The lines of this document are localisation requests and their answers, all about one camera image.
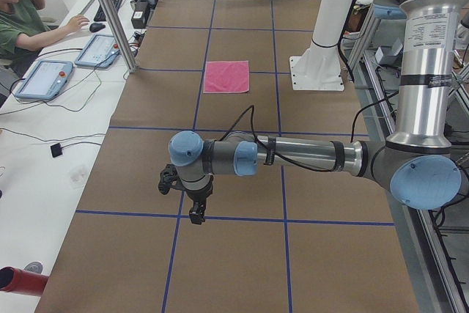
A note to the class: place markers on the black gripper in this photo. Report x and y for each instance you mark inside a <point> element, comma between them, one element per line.
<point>198,194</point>

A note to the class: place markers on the pink and grey towel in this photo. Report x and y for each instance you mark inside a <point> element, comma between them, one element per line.
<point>226,77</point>

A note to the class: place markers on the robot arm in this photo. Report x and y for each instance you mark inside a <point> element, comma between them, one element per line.
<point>240,153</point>

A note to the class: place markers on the person's right hand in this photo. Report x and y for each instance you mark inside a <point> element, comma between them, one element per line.
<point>76,23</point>

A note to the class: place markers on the small black square puck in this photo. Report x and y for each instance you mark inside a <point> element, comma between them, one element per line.
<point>56,150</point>

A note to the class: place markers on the far teach pendant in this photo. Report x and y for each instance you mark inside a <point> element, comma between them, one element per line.
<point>99,52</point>

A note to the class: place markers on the teach pendant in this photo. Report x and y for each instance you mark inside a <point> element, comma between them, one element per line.
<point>99,52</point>
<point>46,80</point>

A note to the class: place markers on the red cylinder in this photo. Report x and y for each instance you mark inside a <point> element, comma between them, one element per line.
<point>23,282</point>

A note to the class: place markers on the near teach pendant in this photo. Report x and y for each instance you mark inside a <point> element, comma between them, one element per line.
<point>46,80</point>

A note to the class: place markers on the black power adapter box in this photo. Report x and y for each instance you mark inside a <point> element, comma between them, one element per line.
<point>141,11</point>

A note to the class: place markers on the black computer mouse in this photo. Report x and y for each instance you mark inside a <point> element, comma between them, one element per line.
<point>95,27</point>

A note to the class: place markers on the person in green shirt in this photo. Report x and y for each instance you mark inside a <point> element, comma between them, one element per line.
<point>23,33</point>

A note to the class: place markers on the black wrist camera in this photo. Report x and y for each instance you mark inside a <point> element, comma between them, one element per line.
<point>169,179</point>

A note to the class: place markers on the white pedestal column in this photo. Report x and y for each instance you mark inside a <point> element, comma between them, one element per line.
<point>319,69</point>

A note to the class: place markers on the aluminium frame post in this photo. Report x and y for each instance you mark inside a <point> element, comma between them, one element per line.
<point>119,34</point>

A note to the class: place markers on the aluminium side frame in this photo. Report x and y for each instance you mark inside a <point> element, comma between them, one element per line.
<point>415,163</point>

